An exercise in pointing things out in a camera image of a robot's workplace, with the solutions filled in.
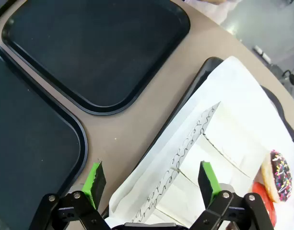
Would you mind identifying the white power strip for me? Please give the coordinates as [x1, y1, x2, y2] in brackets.
[253, 45, 272, 63]

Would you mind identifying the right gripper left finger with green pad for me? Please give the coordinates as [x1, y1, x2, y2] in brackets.
[29, 161, 111, 230]

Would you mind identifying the large black plastic serving tray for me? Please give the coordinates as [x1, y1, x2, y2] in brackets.
[0, 45, 89, 230]

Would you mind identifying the pink frosted donut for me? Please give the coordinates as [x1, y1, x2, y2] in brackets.
[201, 102, 271, 178]

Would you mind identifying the black caster wheel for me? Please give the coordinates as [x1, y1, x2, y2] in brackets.
[282, 69, 294, 85]

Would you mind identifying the white printed paper donut sleeve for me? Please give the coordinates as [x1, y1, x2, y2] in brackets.
[157, 169, 203, 218]
[131, 206, 186, 228]

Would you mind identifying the red frosted donut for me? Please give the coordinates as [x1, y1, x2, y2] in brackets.
[251, 181, 277, 227]

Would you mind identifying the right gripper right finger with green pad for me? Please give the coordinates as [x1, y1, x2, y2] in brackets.
[189, 161, 274, 230]

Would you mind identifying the black tray under paper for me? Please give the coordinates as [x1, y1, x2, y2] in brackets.
[100, 57, 294, 218]

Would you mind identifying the chocolate sprinkles donut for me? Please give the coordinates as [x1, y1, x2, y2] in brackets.
[261, 149, 294, 204]

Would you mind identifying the white paper sheet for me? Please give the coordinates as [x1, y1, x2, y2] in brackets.
[108, 55, 294, 230]

